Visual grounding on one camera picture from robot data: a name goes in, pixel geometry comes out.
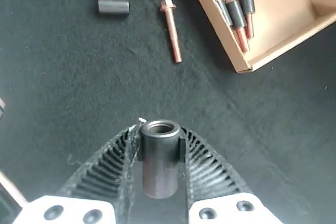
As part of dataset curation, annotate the cardboard box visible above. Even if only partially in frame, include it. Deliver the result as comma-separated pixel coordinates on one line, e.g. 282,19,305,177
183,0,336,73

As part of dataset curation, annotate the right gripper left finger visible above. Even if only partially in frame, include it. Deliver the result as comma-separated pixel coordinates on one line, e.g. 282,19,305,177
16,122,144,224

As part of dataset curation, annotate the copper bolt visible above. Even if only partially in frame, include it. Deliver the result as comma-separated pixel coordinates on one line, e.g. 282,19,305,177
238,0,255,38
159,0,183,64
225,0,249,52

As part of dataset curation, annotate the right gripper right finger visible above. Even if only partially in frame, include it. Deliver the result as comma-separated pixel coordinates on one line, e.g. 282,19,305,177
178,126,266,224

